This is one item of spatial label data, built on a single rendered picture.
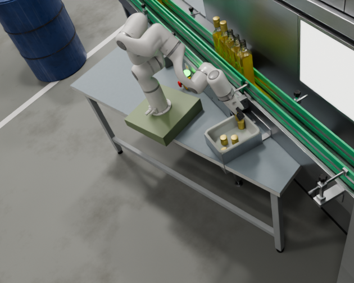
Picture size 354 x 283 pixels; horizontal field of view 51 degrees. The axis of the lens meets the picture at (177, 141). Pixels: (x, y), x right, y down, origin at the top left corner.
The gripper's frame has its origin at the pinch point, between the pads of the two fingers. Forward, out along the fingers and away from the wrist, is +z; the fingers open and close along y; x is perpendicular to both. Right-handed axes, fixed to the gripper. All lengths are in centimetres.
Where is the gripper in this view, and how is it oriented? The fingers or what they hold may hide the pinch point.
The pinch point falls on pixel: (237, 113)
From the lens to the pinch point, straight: 174.7
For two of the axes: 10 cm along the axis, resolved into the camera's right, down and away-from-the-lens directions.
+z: 4.6, 5.0, 7.3
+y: -4.5, -5.8, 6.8
